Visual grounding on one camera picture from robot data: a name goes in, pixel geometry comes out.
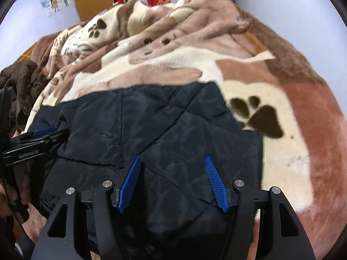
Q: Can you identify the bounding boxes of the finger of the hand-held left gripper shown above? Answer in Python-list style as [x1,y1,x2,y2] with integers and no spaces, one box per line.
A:
[10,126,56,143]
[30,129,70,147]

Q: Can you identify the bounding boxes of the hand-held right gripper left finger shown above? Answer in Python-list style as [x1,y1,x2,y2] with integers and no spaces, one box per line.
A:
[31,156,142,260]

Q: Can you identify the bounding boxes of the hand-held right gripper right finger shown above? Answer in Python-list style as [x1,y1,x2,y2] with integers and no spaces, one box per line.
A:
[204,156,316,260]

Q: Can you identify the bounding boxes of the black puffer jacket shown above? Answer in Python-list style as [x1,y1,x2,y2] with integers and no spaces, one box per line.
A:
[27,81,264,255]

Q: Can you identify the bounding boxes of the person's left hand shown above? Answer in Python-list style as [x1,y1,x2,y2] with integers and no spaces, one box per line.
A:
[0,172,37,212]

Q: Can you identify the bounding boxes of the brown puffer jacket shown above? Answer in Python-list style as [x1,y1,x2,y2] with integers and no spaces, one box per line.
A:
[0,60,51,138]

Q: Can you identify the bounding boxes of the paw print fleece blanket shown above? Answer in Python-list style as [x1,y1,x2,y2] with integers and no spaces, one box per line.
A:
[23,0,346,260]

